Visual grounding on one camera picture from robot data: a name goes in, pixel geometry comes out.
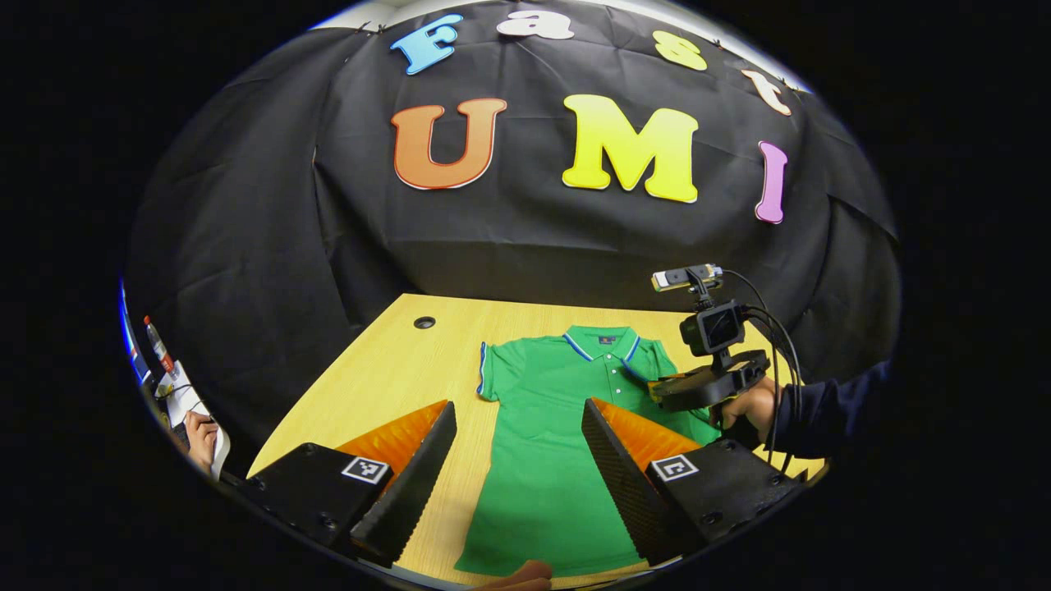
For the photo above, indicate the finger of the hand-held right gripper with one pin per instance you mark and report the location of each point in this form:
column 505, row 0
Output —
column 686, row 392

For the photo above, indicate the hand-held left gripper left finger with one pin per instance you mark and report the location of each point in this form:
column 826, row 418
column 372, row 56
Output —
column 410, row 492

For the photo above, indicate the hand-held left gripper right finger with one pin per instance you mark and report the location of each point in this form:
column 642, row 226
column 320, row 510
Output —
column 628, row 492

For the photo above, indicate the green T-shirt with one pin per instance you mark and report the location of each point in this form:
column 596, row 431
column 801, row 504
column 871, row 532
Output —
column 542, row 460

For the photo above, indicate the black backdrop cloth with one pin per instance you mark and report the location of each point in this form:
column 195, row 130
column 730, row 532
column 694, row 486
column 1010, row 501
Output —
column 509, row 246

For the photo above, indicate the white side desk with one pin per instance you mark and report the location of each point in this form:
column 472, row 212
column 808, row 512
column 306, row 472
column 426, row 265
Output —
column 185, row 394

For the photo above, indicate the small bottle with red label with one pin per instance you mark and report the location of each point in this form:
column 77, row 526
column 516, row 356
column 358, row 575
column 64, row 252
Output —
column 158, row 349

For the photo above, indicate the blue-edged monitor screen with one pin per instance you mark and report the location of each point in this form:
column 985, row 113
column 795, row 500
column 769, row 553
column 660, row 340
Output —
column 130, row 336

